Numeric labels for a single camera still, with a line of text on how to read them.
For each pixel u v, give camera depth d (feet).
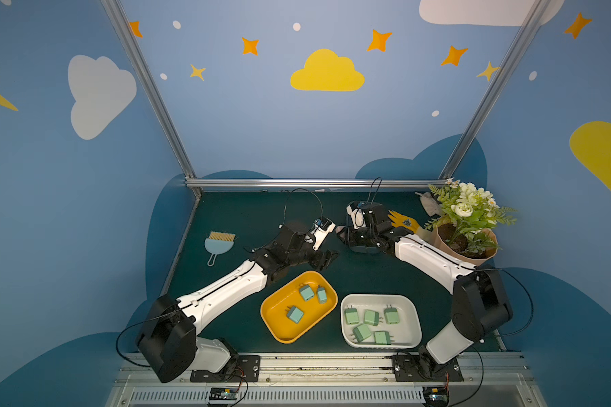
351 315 2.73
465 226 2.65
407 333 2.67
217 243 3.39
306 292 2.88
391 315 2.76
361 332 2.62
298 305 2.83
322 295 2.83
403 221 3.53
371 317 2.72
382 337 2.57
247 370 2.41
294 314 2.74
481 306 1.49
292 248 2.01
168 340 1.33
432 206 3.74
